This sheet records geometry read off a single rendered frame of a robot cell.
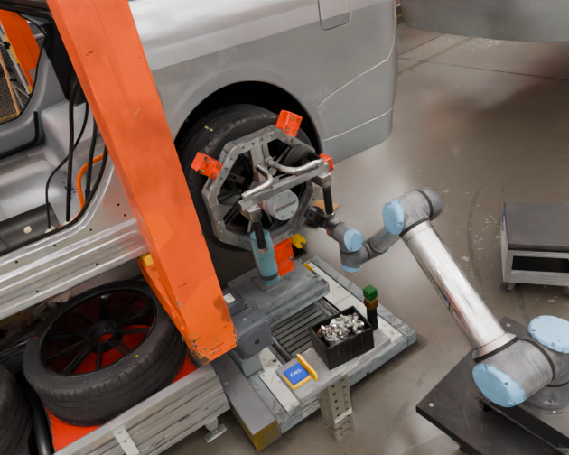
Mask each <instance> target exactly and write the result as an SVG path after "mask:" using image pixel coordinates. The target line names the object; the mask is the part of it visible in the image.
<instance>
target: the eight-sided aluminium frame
mask: <svg viewBox="0 0 569 455"><path fill-rule="evenodd" d="M275 139H279V140H280V141H282V142H284V143H286V144H288V145H290V146H292V147H294V146H295V145H297V144H301V145H304V146H306V147H308V148H309V149H310V150H311V151H313V152H315V149H314V148H312V147H311V146H310V145H308V144H305V143H304V142H302V141H300V140H298V139H297V138H295V137H293V136H292V135H288V134H285V131H284V130H282V129H280V128H278V127H276V126H274V125H270V126H266V127H265V128H263V129H260V130H258V131H255V132H254V133H251V134H249V135H245V136H243V137H240V138H239V139H236V140H234V141H230V142H229V143H226V144H225V146H224V148H223V149H222V152H221V154H220V156H219V159H218V162H220V163H222V164H223V166H222V168H221V169H220V171H219V174H218V176H217V178H216V180H213V179H212V178H210V177H209V178H208V179H207V181H206V183H205V185H204V186H203V189H202V191H201V194H202V198H203V200H204V203H205V206H206V209H207V212H208V215H209V218H210V223H211V226H212V231H213V232H214V236H215V237H216V238H217V239H218V240H220V241H221V242H224V243H225V244H226V243H228V244H231V245H233V246H238V247H241V248H244V249H246V250H249V251H252V252H253V248H252V244H251V240H250V238H248V237H243V236H241V235H238V234H236V233H233V232H230V231H227V230H226V227H225V224H224V220H223V217H222V214H221V211H220V207H219V202H218V199H217V196H218V194H219V191H220V189H221V187H222V185H223V183H224V181H225V180H226V178H227V176H228V174H229V171H230V169H231V167H232V165H233V163H234V162H235V161H236V159H237V157H238V155H239V154H241V153H244V152H246V151H249V149H251V148H254V147H255V148H256V147H258V146H260V145H262V144H264V143H268V142H271V141H273V140H275ZM225 155H226V156H225ZM306 155H307V154H306ZM306 155H304V156H303V157H302V161H303V165H305V164H307V163H309V162H310V161H309V160H307V158H306ZM225 168H226V169H225ZM305 183H306V190H305V191H304V193H303V196H302V197H301V199H300V201H299V204H298V208H297V211H296V212H295V213H294V214H293V215H292V216H291V217H290V219H289V221H288V222H287V223H286V224H284V225H282V226H281V227H278V228H276V229H274V230H272V231H270V237H271V240H272V244H273V246H274V245H276V244H278V243H280V242H282V241H284V240H286V239H287V238H289V237H292V236H294V235H296V234H298V233H299V231H300V229H301V228H302V226H303V223H304V221H305V220H306V218H305V216H304V214H305V212H306V210H307V209H312V207H313V205H314V203H315V201H316V200H317V198H319V195H320V193H321V187H320V186H319V185H317V184H315V183H313V182H312V181H311V179H310V180H308V181H306V182H305Z"/></svg>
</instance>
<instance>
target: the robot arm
mask: <svg viewBox="0 0 569 455"><path fill-rule="evenodd" d="M443 206H444V200H443V196H442V194H441V193H440V192H439V191H438V190H436V189H434V188H431V187H422V188H419V189H416V190H413V191H410V192H408V193H407V194H404V195H402V196H400V197H398V198H394V199H392V200H391V201H389V202H387V203H386V204H385V205H384V207H383V210H382V218H383V222H384V225H385V226H384V227H383V228H381V229H380V230H379V231H378V232H377V233H376V234H375V235H373V236H372V237H371V238H369V239H368V240H365V241H363V236H362V234H361V233H360V232H359V231H358V230H357V229H355V228H353V227H351V226H349V225H348V224H346V223H344V222H343V219H342V220H340V219H338V218H335V217H333V218H326V217H325V214H324V211H323V209H322V208H320V207H318V206H313V207H312V209H307V210H306V212H305V214H304V216H305V218H307V220H308V222H309V223H310V224H312V225H313V226H314V225H315V226H316V227H318V226H319V227H320V228H323V229H325V230H326V233H327V235H328V236H330V237H331V238H333V239H334V240H336V241H337V242H339V246H340V263H341V267H342V269H343V270H345V271H347V272H351V273H353V272H357V271H358V270H359V269H360V268H361V264H363V263H365V262H367V261H368V260H370V259H372V258H375V257H377V256H379V255H383V254H385V253H386V252H387V251H388V249H389V248H390V247H391V246H392V245H394V244H395V243H396V242H397V241H398V240H400V239H402V240H404V242H405V244H406V246H407V247H408V249H409V250H410V252H411V253H412V255H413V256H414V258H415V260H416V262H417V263H418V264H419V265H420V267H421V268H422V270H423V271H424V273H425V275H426V276H427V278H428V279H429V281H430V283H431V284H432V286H433V287H434V289H435V290H436V291H437V293H438V294H439V296H440V297H441V299H442V301H443V303H444V304H445V306H446V307H447V309H448V310H449V312H450V313H451V315H452V316H453V317H454V319H455V321H456V322H457V324H458V325H459V327H460V328H461V330H462V332H463V333H464V335H465V336H466V338H467V340H468V341H469V342H470V343H471V345H472V347H473V355H472V359H473V360H474V362H475V363H476V366H475V367H474V369H473V372H472V374H473V378H474V381H475V383H476V385H477V387H478V388H479V389H480V390H481V391H482V393H483V394H484V395H485V396H486V397H487V398H489V399H490V400H491V401H492V402H493V403H495V404H498V405H500V406H503V407H512V406H514V405H516V404H519V403H522V402H524V401H525V400H526V401H528V402H529V403H531V404H533V405H536V406H539V407H542V408H546V409H558V408H562V407H565V406H567V405H568V404H569V322H568V321H566V320H563V319H558V318H556V317H553V316H539V317H536V318H534V319H533V320H532V321H531V322H530V324H529V325H528V331H527V334H526V335H525V336H523V337H522V338H520V339H518V338H517V336H516V335H514V334H511V333H507V332H506V331H505V330H504V329H503V328H502V327H501V325H500V324H499V322H498V320H497V319H496V317H495V316H494V314H493V313H492V312H491V310H490V308H489V307H488V305H487V304H486V302H485V301H484V300H483V299H482V297H481V296H480V294H479V293H478V291H477V290H476V288H475V287H474V285H473V284H472V282H471V280H470V279H469V277H468V276H467V274H466V273H465V272H464V271H463V270H462V268H461V266H460V265H459V263H458V262H457V260H456V259H455V257H454V256H453V254H452V253H451V251H450V250H449V248H448V247H447V245H446V244H445V243H444V242H443V240H442V238H441V237H440V235H439V234H438V233H437V231H436V230H435V228H434V226H433V225H432V223H431V221H432V220H434V219H435V218H437V217H438V216H439V215H440V214H441V213H442V211H443Z"/></svg>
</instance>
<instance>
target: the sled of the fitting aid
mask: <svg viewBox="0 0 569 455"><path fill-rule="evenodd" d="M296 260H297V261H299V262H300V263H301V264H302V265H304V266H305V267H306V268H307V269H309V270H310V271H311V272H312V273H313V274H315V275H316V276H317V283H315V284H313V285H311V286H310V287H308V288H306V289H304V290H303V291H301V292H299V293H297V294H296V295H294V296H292V297H291V298H289V299H287V300H285V301H284V302H281V303H279V304H278V305H276V306H275V307H273V308H272V309H270V310H268V311H266V312H264V314H265V315H266V317H267V319H268V323H269V325H270V327H271V328H272V327H273V326H275V325H276V324H277V323H279V322H281V321H282V320H285V319H287V318H288V317H290V316H292V315H293V314H295V313H297V312H298V311H300V310H301V309H303V308H305V307H307V306H308V305H310V304H312V303H313V302H316V301H317V300H319V299H321V297H323V296H325V295H327V294H328V293H330V286H329V282H327V281H326V280H325V279H324V278H322V277H321V276H320V275H319V274H317V273H316V272H315V271H314V270H313V269H312V268H311V267H310V266H309V265H308V264H306V263H305V262H303V261H302V260H301V259H300V258H297V259H296Z"/></svg>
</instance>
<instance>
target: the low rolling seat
mask: <svg viewBox="0 0 569 455"><path fill-rule="evenodd" d="M499 236H500V248H501V259H502V271H503V283H502V284H501V285H500V290H501V291H503V292H504V293H509V292H511V291H512V290H513V289H514V288H515V283H533V284H547V285H561V286H563V287H564V294H565V296H566V297H567V298H568V299H569V202H526V201H506V202H505V203H504V207H503V210H502V218H501V227H500V235H499Z"/></svg>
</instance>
